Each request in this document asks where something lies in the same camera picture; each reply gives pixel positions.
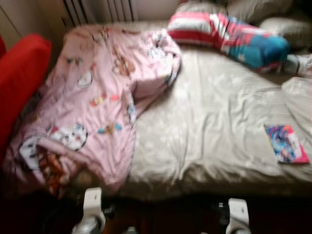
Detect white and teal folded cloth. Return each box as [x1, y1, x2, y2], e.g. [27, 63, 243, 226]
[284, 53, 312, 78]

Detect beige pillow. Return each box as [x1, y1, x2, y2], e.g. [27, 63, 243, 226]
[227, 0, 293, 22]
[178, 0, 227, 15]
[258, 17, 312, 49]

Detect large beige floral duvet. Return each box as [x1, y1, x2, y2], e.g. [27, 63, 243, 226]
[282, 77, 312, 147]

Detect pink cartoon print quilt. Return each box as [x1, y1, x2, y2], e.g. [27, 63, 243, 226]
[2, 24, 182, 195]

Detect red white blue striped pillow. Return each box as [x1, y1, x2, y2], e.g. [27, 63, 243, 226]
[167, 11, 291, 69]

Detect bed with beige sheet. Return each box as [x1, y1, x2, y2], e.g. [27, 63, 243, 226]
[10, 19, 312, 200]

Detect white wall radiator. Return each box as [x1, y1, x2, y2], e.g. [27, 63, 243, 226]
[61, 0, 137, 27]

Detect colourful blue pink book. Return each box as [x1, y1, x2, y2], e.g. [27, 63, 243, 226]
[264, 124, 310, 165]

